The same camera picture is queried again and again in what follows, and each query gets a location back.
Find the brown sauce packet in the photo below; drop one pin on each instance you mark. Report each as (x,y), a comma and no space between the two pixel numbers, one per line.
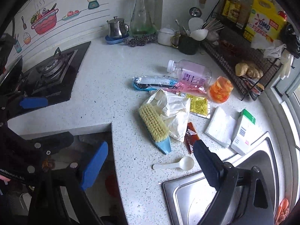
(190,137)

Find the black wok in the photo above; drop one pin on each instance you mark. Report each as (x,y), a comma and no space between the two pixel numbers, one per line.
(10,77)

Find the white plastic spoon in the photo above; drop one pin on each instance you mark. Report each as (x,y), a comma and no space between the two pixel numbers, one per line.
(186,163)

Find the small steel pot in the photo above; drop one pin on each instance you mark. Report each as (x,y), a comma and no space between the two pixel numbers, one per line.
(117,28)

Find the blue pink plastic wrapper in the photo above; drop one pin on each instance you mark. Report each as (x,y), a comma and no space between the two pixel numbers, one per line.
(167,83)

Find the dark green utensil mug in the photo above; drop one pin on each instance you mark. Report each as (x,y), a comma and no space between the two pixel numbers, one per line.
(186,45)

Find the stainless steel sink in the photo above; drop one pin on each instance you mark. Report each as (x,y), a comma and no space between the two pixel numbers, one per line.
(249,193)

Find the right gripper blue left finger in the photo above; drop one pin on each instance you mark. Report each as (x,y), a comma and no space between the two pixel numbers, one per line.
(93,165)

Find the white folded cloth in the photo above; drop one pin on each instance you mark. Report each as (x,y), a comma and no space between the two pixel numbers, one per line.
(221,127)

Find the yellow detergent bottle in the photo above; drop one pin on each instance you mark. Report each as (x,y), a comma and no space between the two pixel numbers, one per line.
(264,20)

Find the clear plastic bottle purple label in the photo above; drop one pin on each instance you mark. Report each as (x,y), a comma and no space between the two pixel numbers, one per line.
(190,72)

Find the orange plastic cup wrapper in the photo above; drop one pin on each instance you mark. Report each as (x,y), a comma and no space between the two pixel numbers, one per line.
(220,91)

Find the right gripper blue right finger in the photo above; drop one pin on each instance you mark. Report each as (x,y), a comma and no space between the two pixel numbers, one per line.
(210,164)

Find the black gas stove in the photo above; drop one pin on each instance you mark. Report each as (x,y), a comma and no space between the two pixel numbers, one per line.
(53,78)

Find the yellow bristle blue brush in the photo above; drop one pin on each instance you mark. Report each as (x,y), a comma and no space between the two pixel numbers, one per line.
(157,129)

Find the white rice paddle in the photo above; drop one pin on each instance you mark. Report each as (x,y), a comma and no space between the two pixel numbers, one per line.
(199,34)

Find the yellow silver foil pouch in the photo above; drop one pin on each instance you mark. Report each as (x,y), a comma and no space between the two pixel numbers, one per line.
(199,106)

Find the white green carton box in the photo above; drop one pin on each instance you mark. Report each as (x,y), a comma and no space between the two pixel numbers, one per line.
(243,132)

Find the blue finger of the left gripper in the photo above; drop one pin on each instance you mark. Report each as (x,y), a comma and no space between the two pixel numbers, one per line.
(33,102)

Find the white ceramic jar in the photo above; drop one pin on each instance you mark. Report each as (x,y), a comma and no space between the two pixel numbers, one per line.
(165,35)

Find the black wire rack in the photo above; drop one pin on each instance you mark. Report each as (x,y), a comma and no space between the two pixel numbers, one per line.
(232,48)

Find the glass carafe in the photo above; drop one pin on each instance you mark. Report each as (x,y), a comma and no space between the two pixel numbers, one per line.
(141,22)

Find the steel wool scrubber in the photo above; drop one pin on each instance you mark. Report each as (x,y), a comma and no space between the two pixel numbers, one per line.
(140,40)

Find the blue saucer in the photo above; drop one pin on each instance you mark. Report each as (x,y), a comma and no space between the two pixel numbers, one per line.
(113,41)

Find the crumpled white plastic bag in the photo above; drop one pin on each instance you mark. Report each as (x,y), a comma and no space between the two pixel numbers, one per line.
(174,111)

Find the ginger root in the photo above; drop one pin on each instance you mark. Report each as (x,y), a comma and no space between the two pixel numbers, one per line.
(248,68)

